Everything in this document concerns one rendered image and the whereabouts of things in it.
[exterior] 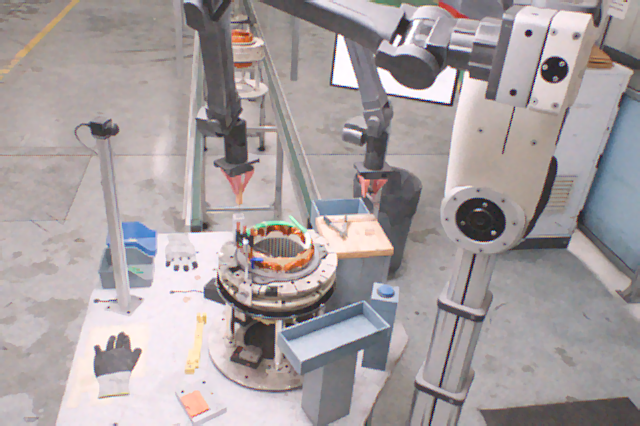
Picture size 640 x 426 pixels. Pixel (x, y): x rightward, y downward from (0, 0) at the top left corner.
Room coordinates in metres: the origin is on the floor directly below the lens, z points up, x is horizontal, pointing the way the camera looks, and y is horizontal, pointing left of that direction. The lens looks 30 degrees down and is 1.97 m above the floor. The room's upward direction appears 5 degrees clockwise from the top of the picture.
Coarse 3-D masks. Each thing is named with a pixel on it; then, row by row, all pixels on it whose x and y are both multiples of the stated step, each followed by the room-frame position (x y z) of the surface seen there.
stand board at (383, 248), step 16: (320, 224) 1.47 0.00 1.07; (336, 224) 1.48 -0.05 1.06; (352, 224) 1.49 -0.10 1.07; (368, 224) 1.50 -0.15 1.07; (336, 240) 1.39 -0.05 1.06; (352, 240) 1.40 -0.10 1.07; (368, 240) 1.40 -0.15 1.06; (384, 240) 1.41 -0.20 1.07; (352, 256) 1.34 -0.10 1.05; (368, 256) 1.35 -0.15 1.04
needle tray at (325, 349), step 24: (336, 312) 1.07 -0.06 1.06; (360, 312) 1.11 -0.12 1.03; (288, 336) 0.99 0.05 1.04; (312, 336) 1.02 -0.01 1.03; (336, 336) 1.02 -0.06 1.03; (360, 336) 0.99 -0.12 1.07; (384, 336) 1.03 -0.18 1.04; (312, 360) 0.91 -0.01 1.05; (336, 360) 0.96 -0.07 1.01; (312, 384) 0.98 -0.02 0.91; (336, 384) 0.97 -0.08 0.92; (312, 408) 0.97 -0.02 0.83; (336, 408) 0.98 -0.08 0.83
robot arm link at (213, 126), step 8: (200, 112) 1.30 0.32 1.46; (240, 112) 1.27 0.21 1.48; (200, 120) 1.29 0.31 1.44; (208, 120) 1.27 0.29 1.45; (216, 120) 1.20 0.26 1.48; (232, 120) 1.25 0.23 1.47; (200, 128) 1.29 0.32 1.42; (208, 128) 1.28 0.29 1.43; (216, 128) 1.21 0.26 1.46; (224, 128) 1.21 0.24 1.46; (216, 136) 1.28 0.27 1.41
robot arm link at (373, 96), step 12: (348, 48) 1.46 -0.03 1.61; (360, 48) 1.44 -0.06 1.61; (360, 60) 1.44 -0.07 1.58; (372, 60) 1.46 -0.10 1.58; (360, 72) 1.45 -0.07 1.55; (372, 72) 1.44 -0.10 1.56; (360, 84) 1.45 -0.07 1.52; (372, 84) 1.44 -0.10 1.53; (360, 96) 1.46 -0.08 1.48; (372, 96) 1.43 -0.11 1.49; (384, 96) 1.46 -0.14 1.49; (372, 108) 1.43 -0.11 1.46; (384, 108) 1.46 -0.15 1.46; (384, 120) 1.42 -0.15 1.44
